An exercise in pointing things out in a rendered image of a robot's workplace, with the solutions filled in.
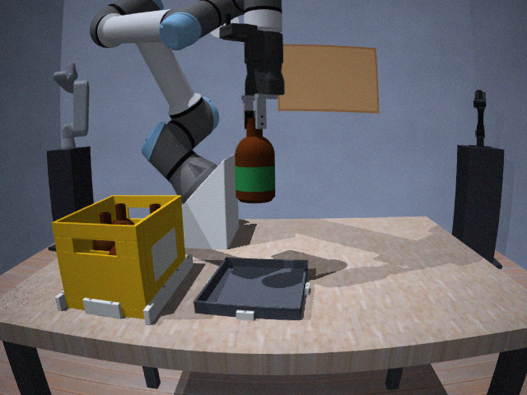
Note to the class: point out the yellow plastic crate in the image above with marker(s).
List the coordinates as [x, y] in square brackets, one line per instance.
[148, 253]

